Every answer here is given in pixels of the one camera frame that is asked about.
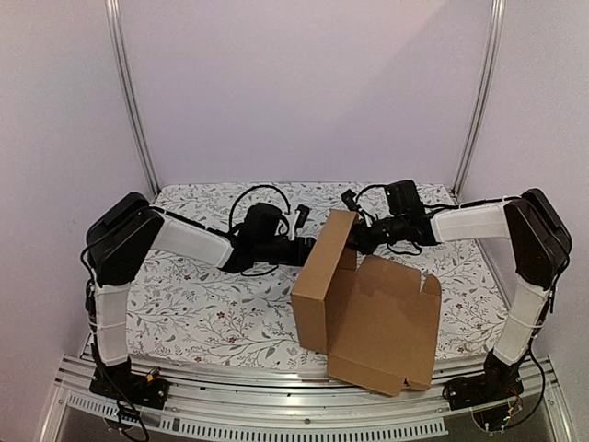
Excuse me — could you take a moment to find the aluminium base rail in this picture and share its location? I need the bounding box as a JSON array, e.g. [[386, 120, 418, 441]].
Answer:
[[38, 355, 575, 441]]

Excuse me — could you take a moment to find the right aluminium frame post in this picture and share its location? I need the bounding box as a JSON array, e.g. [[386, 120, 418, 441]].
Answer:
[[452, 0, 505, 198]]

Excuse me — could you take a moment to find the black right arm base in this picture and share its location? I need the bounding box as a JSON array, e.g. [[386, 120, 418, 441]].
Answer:
[[442, 352, 525, 410]]

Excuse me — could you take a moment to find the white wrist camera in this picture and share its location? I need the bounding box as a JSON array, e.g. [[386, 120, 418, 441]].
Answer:
[[341, 189, 366, 219], [287, 204, 310, 241]]

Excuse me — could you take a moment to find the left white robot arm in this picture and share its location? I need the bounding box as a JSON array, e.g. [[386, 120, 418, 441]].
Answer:
[[80, 192, 316, 400]]

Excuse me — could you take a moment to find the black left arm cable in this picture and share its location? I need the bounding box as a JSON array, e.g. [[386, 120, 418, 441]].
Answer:
[[228, 183, 294, 231]]

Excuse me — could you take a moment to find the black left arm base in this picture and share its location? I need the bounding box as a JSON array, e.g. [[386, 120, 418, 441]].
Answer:
[[89, 359, 170, 410]]

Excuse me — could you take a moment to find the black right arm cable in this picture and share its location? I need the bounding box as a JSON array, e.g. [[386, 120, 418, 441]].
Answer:
[[349, 181, 512, 217]]

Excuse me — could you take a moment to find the left aluminium frame post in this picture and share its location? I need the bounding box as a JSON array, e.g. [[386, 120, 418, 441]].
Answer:
[[105, 0, 161, 196]]

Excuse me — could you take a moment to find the aluminium frame post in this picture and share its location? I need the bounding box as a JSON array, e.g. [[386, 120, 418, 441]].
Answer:
[[105, 0, 161, 196], [452, 0, 505, 198]]

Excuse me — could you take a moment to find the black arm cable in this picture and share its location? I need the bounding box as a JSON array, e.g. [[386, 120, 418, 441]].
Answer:
[[228, 183, 294, 231], [349, 181, 512, 217]]

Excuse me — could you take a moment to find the floral patterned table mat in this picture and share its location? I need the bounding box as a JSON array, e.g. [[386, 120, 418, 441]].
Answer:
[[126, 182, 506, 371]]

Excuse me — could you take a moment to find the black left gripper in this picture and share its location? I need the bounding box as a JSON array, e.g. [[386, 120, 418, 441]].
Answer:
[[255, 238, 331, 268]]

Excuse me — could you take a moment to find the brown cardboard box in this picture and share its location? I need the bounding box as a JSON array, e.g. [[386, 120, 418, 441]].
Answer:
[[291, 209, 442, 396]]

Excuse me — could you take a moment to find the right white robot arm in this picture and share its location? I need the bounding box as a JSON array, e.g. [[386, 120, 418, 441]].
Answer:
[[341, 180, 573, 401]]

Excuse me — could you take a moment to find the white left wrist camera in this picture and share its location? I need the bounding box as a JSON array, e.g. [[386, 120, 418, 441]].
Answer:
[[287, 204, 310, 241]]

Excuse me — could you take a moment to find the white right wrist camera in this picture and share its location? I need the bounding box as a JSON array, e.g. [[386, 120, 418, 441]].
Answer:
[[341, 189, 366, 219]]

